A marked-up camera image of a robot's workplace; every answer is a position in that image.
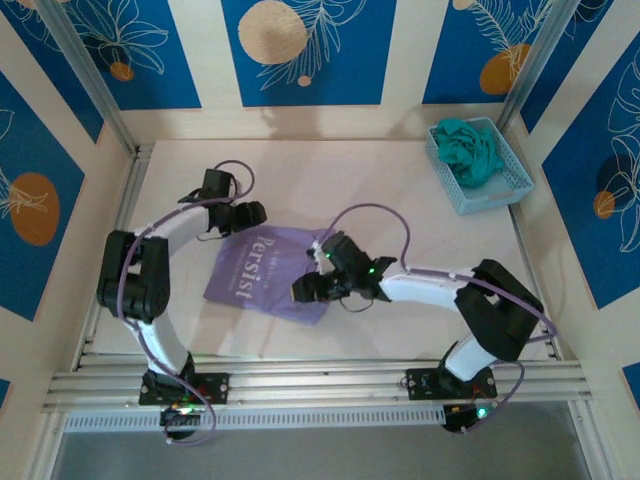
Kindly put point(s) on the purple t-shirt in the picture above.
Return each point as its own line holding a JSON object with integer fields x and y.
{"x": 245, "y": 280}

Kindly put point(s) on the light blue perforated basket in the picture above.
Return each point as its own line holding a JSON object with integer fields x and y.
{"x": 510, "y": 195}

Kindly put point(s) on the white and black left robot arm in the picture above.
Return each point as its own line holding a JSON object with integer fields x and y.
{"x": 165, "y": 230}

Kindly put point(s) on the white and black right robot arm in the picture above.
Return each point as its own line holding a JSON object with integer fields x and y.
{"x": 425, "y": 287}

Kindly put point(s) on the teal t-shirt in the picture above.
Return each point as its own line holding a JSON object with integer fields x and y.
{"x": 467, "y": 150}

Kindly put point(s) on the black controller board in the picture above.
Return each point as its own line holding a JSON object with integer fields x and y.
{"x": 465, "y": 417}
{"x": 180, "y": 417}

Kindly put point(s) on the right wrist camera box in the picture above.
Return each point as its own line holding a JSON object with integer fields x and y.
{"x": 316, "y": 250}

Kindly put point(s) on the aluminium mounting rail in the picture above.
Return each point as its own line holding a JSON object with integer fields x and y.
{"x": 320, "y": 380}

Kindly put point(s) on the aluminium side rail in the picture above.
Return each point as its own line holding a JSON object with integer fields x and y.
{"x": 525, "y": 240}
{"x": 127, "y": 200}

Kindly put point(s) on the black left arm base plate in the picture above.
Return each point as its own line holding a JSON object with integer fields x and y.
{"x": 220, "y": 387}

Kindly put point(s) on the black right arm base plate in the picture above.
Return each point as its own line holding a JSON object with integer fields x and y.
{"x": 420, "y": 382}

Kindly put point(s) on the aluminium frame post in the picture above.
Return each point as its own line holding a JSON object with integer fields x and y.
{"x": 530, "y": 70}
{"x": 85, "y": 65}

